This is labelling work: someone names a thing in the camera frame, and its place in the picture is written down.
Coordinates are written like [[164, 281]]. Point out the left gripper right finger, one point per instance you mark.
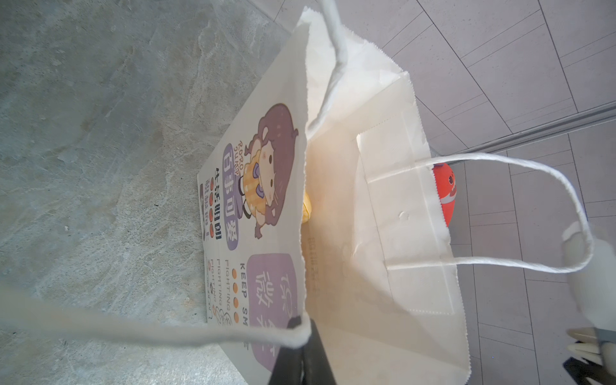
[[316, 366]]

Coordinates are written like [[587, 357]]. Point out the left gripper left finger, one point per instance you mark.
[[288, 368]]

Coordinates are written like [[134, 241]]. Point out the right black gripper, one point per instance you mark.
[[593, 289]]

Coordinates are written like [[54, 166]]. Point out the white printed paper bag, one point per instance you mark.
[[154, 159]]

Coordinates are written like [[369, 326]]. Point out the round striped bun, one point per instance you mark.
[[307, 208]]

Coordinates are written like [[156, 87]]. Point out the red plush fish toy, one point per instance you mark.
[[446, 184]]

